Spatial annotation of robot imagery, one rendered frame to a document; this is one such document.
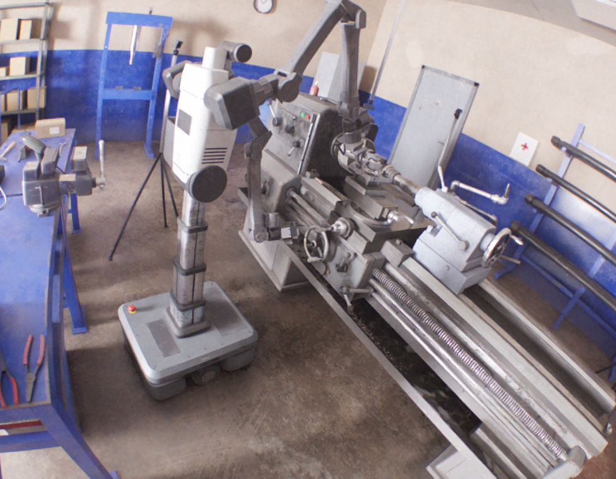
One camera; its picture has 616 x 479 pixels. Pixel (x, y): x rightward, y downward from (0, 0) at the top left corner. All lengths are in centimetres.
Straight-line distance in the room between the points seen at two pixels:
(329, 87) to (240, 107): 468
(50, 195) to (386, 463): 205
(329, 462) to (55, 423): 129
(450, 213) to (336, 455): 135
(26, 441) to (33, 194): 94
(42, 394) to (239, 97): 93
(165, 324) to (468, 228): 157
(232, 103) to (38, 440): 109
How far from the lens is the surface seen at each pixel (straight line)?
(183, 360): 162
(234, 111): 96
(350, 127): 135
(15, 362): 96
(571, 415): 154
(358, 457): 184
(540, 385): 150
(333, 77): 559
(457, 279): 159
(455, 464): 189
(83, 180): 148
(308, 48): 109
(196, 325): 171
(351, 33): 122
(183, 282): 150
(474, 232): 160
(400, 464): 193
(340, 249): 173
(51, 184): 149
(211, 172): 120
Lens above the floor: 158
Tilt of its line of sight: 30 degrees down
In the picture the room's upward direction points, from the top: 18 degrees clockwise
